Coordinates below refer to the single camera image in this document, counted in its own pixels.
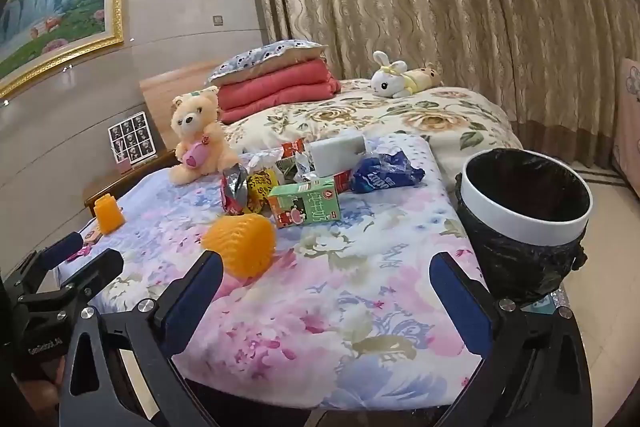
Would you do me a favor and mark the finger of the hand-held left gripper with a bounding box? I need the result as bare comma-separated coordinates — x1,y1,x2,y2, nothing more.
7,232,85,293
55,249,124,308

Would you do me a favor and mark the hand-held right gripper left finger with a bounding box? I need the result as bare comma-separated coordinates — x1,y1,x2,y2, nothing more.
59,251,226,427

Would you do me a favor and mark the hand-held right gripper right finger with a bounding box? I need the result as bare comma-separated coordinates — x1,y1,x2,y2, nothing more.
429,251,593,427

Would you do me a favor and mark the orange foam fruit net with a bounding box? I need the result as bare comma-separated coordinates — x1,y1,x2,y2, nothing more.
202,213,277,279

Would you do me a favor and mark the white bin with black bag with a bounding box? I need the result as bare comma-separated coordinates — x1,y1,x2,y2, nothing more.
454,148,593,305

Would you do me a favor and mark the silver red snack packet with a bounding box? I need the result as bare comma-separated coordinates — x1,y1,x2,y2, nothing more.
221,163,249,215

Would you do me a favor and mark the yellow snack packet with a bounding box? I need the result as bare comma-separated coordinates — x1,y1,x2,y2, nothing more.
246,169,279,214

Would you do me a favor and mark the green milk carton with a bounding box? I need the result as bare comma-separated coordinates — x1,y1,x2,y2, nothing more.
267,177,343,229

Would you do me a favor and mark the blue plastic wrapper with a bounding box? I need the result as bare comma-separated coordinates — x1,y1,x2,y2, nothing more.
350,147,426,194

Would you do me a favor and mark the white wrapper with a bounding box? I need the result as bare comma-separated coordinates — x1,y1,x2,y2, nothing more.
295,152,323,182

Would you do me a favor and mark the white foam block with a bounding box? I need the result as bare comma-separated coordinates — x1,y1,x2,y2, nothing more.
306,129,368,175

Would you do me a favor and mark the orange cup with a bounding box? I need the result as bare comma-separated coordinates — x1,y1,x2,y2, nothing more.
93,194,127,235

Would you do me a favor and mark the teal printed stool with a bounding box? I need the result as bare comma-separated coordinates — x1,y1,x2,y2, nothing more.
520,284,571,315

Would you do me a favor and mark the wooden nightstand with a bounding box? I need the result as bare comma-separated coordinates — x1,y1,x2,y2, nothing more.
82,149,178,218

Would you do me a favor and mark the pink blue floral blanket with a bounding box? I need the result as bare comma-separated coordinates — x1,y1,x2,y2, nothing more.
60,132,493,410

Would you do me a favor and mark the black white photo sheet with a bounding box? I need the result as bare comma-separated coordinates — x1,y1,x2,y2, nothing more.
107,111,160,162

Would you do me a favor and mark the wooden headboard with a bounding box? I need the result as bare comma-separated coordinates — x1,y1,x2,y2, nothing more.
139,61,223,150

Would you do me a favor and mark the cream teddy bear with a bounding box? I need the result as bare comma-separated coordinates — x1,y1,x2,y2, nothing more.
167,86,238,185

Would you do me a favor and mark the beige floral bedspread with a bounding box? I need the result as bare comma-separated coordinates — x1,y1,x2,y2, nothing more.
220,78,523,178

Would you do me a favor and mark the red folded quilt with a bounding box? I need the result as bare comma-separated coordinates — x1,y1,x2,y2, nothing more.
216,59,343,125

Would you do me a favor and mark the small brown bear plush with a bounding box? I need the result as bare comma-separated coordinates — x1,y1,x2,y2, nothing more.
400,63,445,96

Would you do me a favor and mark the white rabbit plush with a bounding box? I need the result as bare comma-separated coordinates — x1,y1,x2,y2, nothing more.
370,51,423,100

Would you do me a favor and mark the gold framed landscape painting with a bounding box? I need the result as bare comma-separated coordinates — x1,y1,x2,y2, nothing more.
0,0,127,100

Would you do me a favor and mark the pink heart print cover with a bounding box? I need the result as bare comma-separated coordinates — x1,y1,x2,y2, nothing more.
611,57,640,198

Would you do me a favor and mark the blue patterned pillow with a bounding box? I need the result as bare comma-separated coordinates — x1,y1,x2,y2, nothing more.
206,39,326,88

